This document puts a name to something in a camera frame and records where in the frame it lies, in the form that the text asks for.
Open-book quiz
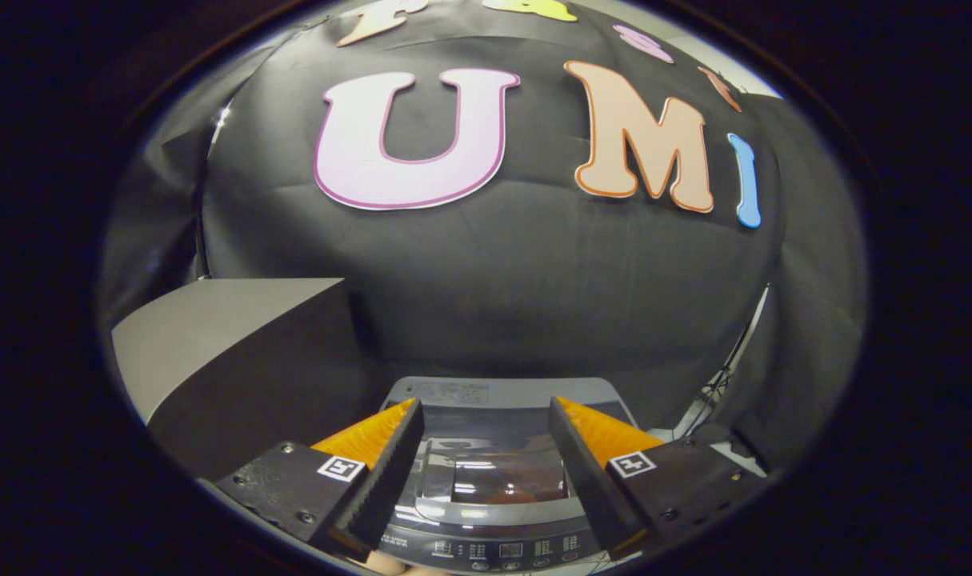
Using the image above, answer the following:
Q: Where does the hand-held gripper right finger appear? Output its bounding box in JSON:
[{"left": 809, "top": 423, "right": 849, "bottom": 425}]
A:
[{"left": 548, "top": 396, "right": 766, "bottom": 561}]

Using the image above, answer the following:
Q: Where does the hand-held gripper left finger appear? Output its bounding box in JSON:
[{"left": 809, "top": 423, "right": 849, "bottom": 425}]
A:
[{"left": 214, "top": 398, "right": 426, "bottom": 562}]

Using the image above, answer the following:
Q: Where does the grey washing machine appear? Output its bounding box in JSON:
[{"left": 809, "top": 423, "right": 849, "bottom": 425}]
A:
[{"left": 370, "top": 376, "right": 642, "bottom": 575}]

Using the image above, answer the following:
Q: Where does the black light stand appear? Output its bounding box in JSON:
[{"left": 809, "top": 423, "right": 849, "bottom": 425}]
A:
[{"left": 674, "top": 284, "right": 772, "bottom": 441}]

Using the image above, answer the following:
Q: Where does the black backdrop cloth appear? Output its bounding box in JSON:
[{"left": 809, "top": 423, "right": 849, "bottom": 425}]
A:
[{"left": 102, "top": 0, "right": 869, "bottom": 473}]

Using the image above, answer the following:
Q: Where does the beige cabinet with dark sides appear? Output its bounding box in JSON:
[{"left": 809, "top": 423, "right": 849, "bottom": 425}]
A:
[{"left": 111, "top": 278, "right": 374, "bottom": 481}]

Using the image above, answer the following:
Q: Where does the metal backdrop stand pole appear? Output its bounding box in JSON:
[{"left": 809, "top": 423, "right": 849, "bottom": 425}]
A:
[{"left": 198, "top": 104, "right": 234, "bottom": 281}]

